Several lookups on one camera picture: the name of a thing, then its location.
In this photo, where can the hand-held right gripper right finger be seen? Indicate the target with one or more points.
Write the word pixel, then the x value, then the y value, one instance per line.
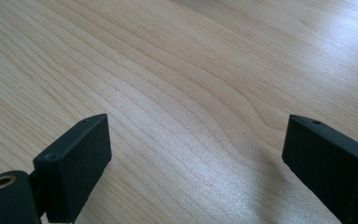
pixel 329 161

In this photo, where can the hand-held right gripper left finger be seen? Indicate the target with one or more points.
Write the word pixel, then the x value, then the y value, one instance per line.
pixel 74 168

